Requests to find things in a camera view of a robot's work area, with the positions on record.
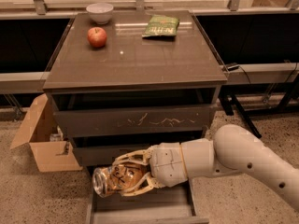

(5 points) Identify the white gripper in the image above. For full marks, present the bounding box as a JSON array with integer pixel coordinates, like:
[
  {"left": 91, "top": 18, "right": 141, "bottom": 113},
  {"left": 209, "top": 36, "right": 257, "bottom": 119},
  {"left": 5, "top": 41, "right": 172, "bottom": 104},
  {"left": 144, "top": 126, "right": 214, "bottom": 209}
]
[{"left": 113, "top": 143, "right": 188, "bottom": 197}]

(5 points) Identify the orange soda can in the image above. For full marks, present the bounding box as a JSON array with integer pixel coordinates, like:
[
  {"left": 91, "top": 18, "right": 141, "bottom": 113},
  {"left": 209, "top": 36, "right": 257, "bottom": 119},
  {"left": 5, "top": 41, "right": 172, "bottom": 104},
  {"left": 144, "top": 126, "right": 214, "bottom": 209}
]
[{"left": 93, "top": 162, "right": 148, "bottom": 198}]

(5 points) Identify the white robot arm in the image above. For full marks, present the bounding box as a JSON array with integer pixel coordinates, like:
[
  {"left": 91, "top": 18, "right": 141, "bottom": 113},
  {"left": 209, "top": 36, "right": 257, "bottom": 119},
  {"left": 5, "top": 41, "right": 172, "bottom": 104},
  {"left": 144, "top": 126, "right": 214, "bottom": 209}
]
[{"left": 114, "top": 124, "right": 299, "bottom": 211}]

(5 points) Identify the grey bottom drawer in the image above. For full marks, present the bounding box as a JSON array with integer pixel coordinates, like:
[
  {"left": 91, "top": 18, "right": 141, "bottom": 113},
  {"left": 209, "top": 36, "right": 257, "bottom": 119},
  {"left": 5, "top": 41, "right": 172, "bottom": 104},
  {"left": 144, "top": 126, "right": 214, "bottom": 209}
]
[{"left": 85, "top": 168, "right": 209, "bottom": 224}]

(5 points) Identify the grey drawer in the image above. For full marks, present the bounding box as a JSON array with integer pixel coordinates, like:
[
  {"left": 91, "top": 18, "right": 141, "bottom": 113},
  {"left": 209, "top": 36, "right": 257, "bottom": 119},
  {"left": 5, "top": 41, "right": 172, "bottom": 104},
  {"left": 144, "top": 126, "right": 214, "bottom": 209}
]
[
  {"left": 73, "top": 135, "right": 200, "bottom": 166},
  {"left": 85, "top": 168, "right": 209, "bottom": 224},
  {"left": 54, "top": 105, "right": 216, "bottom": 137}
]

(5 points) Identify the grey middle drawer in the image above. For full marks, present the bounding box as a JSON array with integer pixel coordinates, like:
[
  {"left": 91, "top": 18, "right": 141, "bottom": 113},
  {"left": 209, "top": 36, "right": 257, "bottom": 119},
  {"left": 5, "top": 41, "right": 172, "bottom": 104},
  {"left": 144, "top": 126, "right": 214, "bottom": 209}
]
[{"left": 73, "top": 135, "right": 200, "bottom": 166}]

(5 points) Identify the grey top drawer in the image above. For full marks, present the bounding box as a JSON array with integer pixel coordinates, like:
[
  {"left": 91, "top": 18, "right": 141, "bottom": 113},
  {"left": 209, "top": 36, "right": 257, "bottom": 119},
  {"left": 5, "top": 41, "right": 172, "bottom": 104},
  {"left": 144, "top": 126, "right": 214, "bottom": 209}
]
[{"left": 54, "top": 105, "right": 216, "bottom": 137}]

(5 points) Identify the grey drawer cabinet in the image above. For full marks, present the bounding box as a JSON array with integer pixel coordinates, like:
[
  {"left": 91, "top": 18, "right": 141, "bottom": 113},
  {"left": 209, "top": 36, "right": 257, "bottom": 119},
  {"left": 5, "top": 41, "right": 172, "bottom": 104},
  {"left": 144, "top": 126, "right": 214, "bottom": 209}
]
[{"left": 42, "top": 9, "right": 229, "bottom": 224}]

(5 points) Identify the open cardboard box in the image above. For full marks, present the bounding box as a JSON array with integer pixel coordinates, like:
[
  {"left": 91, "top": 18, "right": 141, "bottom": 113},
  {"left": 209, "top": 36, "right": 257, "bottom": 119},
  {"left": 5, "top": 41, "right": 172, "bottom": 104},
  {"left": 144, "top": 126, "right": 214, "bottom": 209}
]
[{"left": 10, "top": 94, "right": 81, "bottom": 173}]

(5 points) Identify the small black device on ledge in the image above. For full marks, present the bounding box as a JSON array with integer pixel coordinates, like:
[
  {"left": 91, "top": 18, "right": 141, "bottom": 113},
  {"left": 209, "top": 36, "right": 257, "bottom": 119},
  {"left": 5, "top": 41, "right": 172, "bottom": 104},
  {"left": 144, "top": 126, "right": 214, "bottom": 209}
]
[{"left": 225, "top": 63, "right": 239, "bottom": 71}]

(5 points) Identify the red apple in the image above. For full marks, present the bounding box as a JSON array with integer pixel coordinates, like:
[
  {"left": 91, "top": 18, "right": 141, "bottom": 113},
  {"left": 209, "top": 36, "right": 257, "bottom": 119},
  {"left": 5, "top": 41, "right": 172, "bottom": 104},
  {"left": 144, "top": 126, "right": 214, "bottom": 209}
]
[{"left": 87, "top": 27, "right": 107, "bottom": 48}]

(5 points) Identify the green chip bag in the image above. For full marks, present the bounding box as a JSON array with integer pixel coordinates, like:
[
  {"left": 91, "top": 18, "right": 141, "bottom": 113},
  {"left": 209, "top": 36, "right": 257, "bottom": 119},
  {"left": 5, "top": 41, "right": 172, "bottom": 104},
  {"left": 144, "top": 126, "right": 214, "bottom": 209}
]
[{"left": 142, "top": 15, "right": 179, "bottom": 37}]

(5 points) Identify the white bowl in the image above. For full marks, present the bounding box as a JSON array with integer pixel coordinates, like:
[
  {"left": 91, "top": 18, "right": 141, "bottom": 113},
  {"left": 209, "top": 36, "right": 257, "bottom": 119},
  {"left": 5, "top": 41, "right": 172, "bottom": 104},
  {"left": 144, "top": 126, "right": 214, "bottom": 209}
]
[{"left": 86, "top": 3, "right": 114, "bottom": 24}]

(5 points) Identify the black table leg frame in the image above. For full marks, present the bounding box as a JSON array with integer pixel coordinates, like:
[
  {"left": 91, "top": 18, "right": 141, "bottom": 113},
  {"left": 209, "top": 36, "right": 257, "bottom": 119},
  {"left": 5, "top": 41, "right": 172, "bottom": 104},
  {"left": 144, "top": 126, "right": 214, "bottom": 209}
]
[{"left": 219, "top": 76, "right": 299, "bottom": 138}]

